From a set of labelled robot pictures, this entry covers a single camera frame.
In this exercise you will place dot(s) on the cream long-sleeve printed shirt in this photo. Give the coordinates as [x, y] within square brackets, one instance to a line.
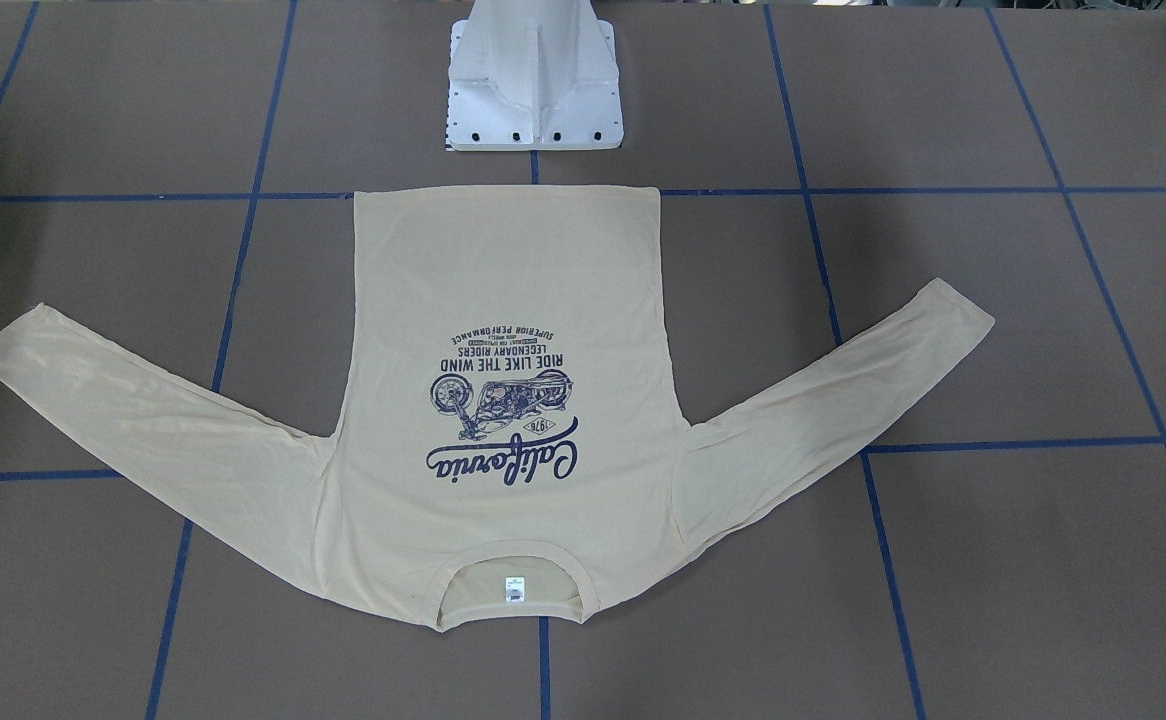
[510, 442]

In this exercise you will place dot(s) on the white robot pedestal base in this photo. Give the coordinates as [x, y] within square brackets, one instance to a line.
[533, 76]

